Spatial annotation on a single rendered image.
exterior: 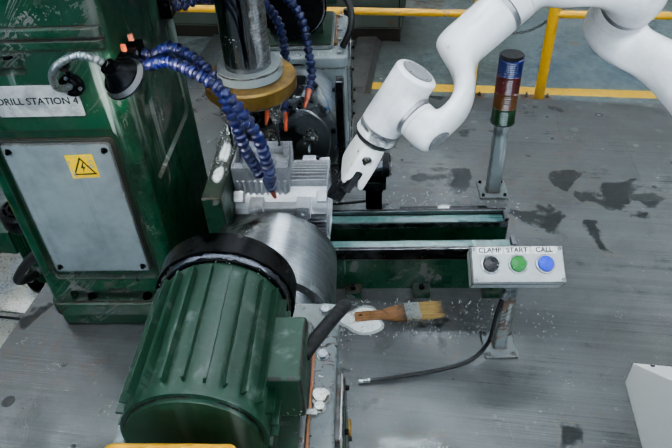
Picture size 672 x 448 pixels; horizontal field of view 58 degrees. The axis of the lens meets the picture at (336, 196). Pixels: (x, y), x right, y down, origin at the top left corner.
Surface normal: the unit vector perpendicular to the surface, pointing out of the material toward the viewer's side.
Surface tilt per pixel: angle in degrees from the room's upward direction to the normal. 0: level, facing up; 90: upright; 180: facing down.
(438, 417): 0
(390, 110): 74
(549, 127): 0
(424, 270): 90
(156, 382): 22
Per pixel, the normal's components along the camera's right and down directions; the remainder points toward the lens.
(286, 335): -0.04, -0.78
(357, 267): -0.03, 0.62
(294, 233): 0.37, -0.72
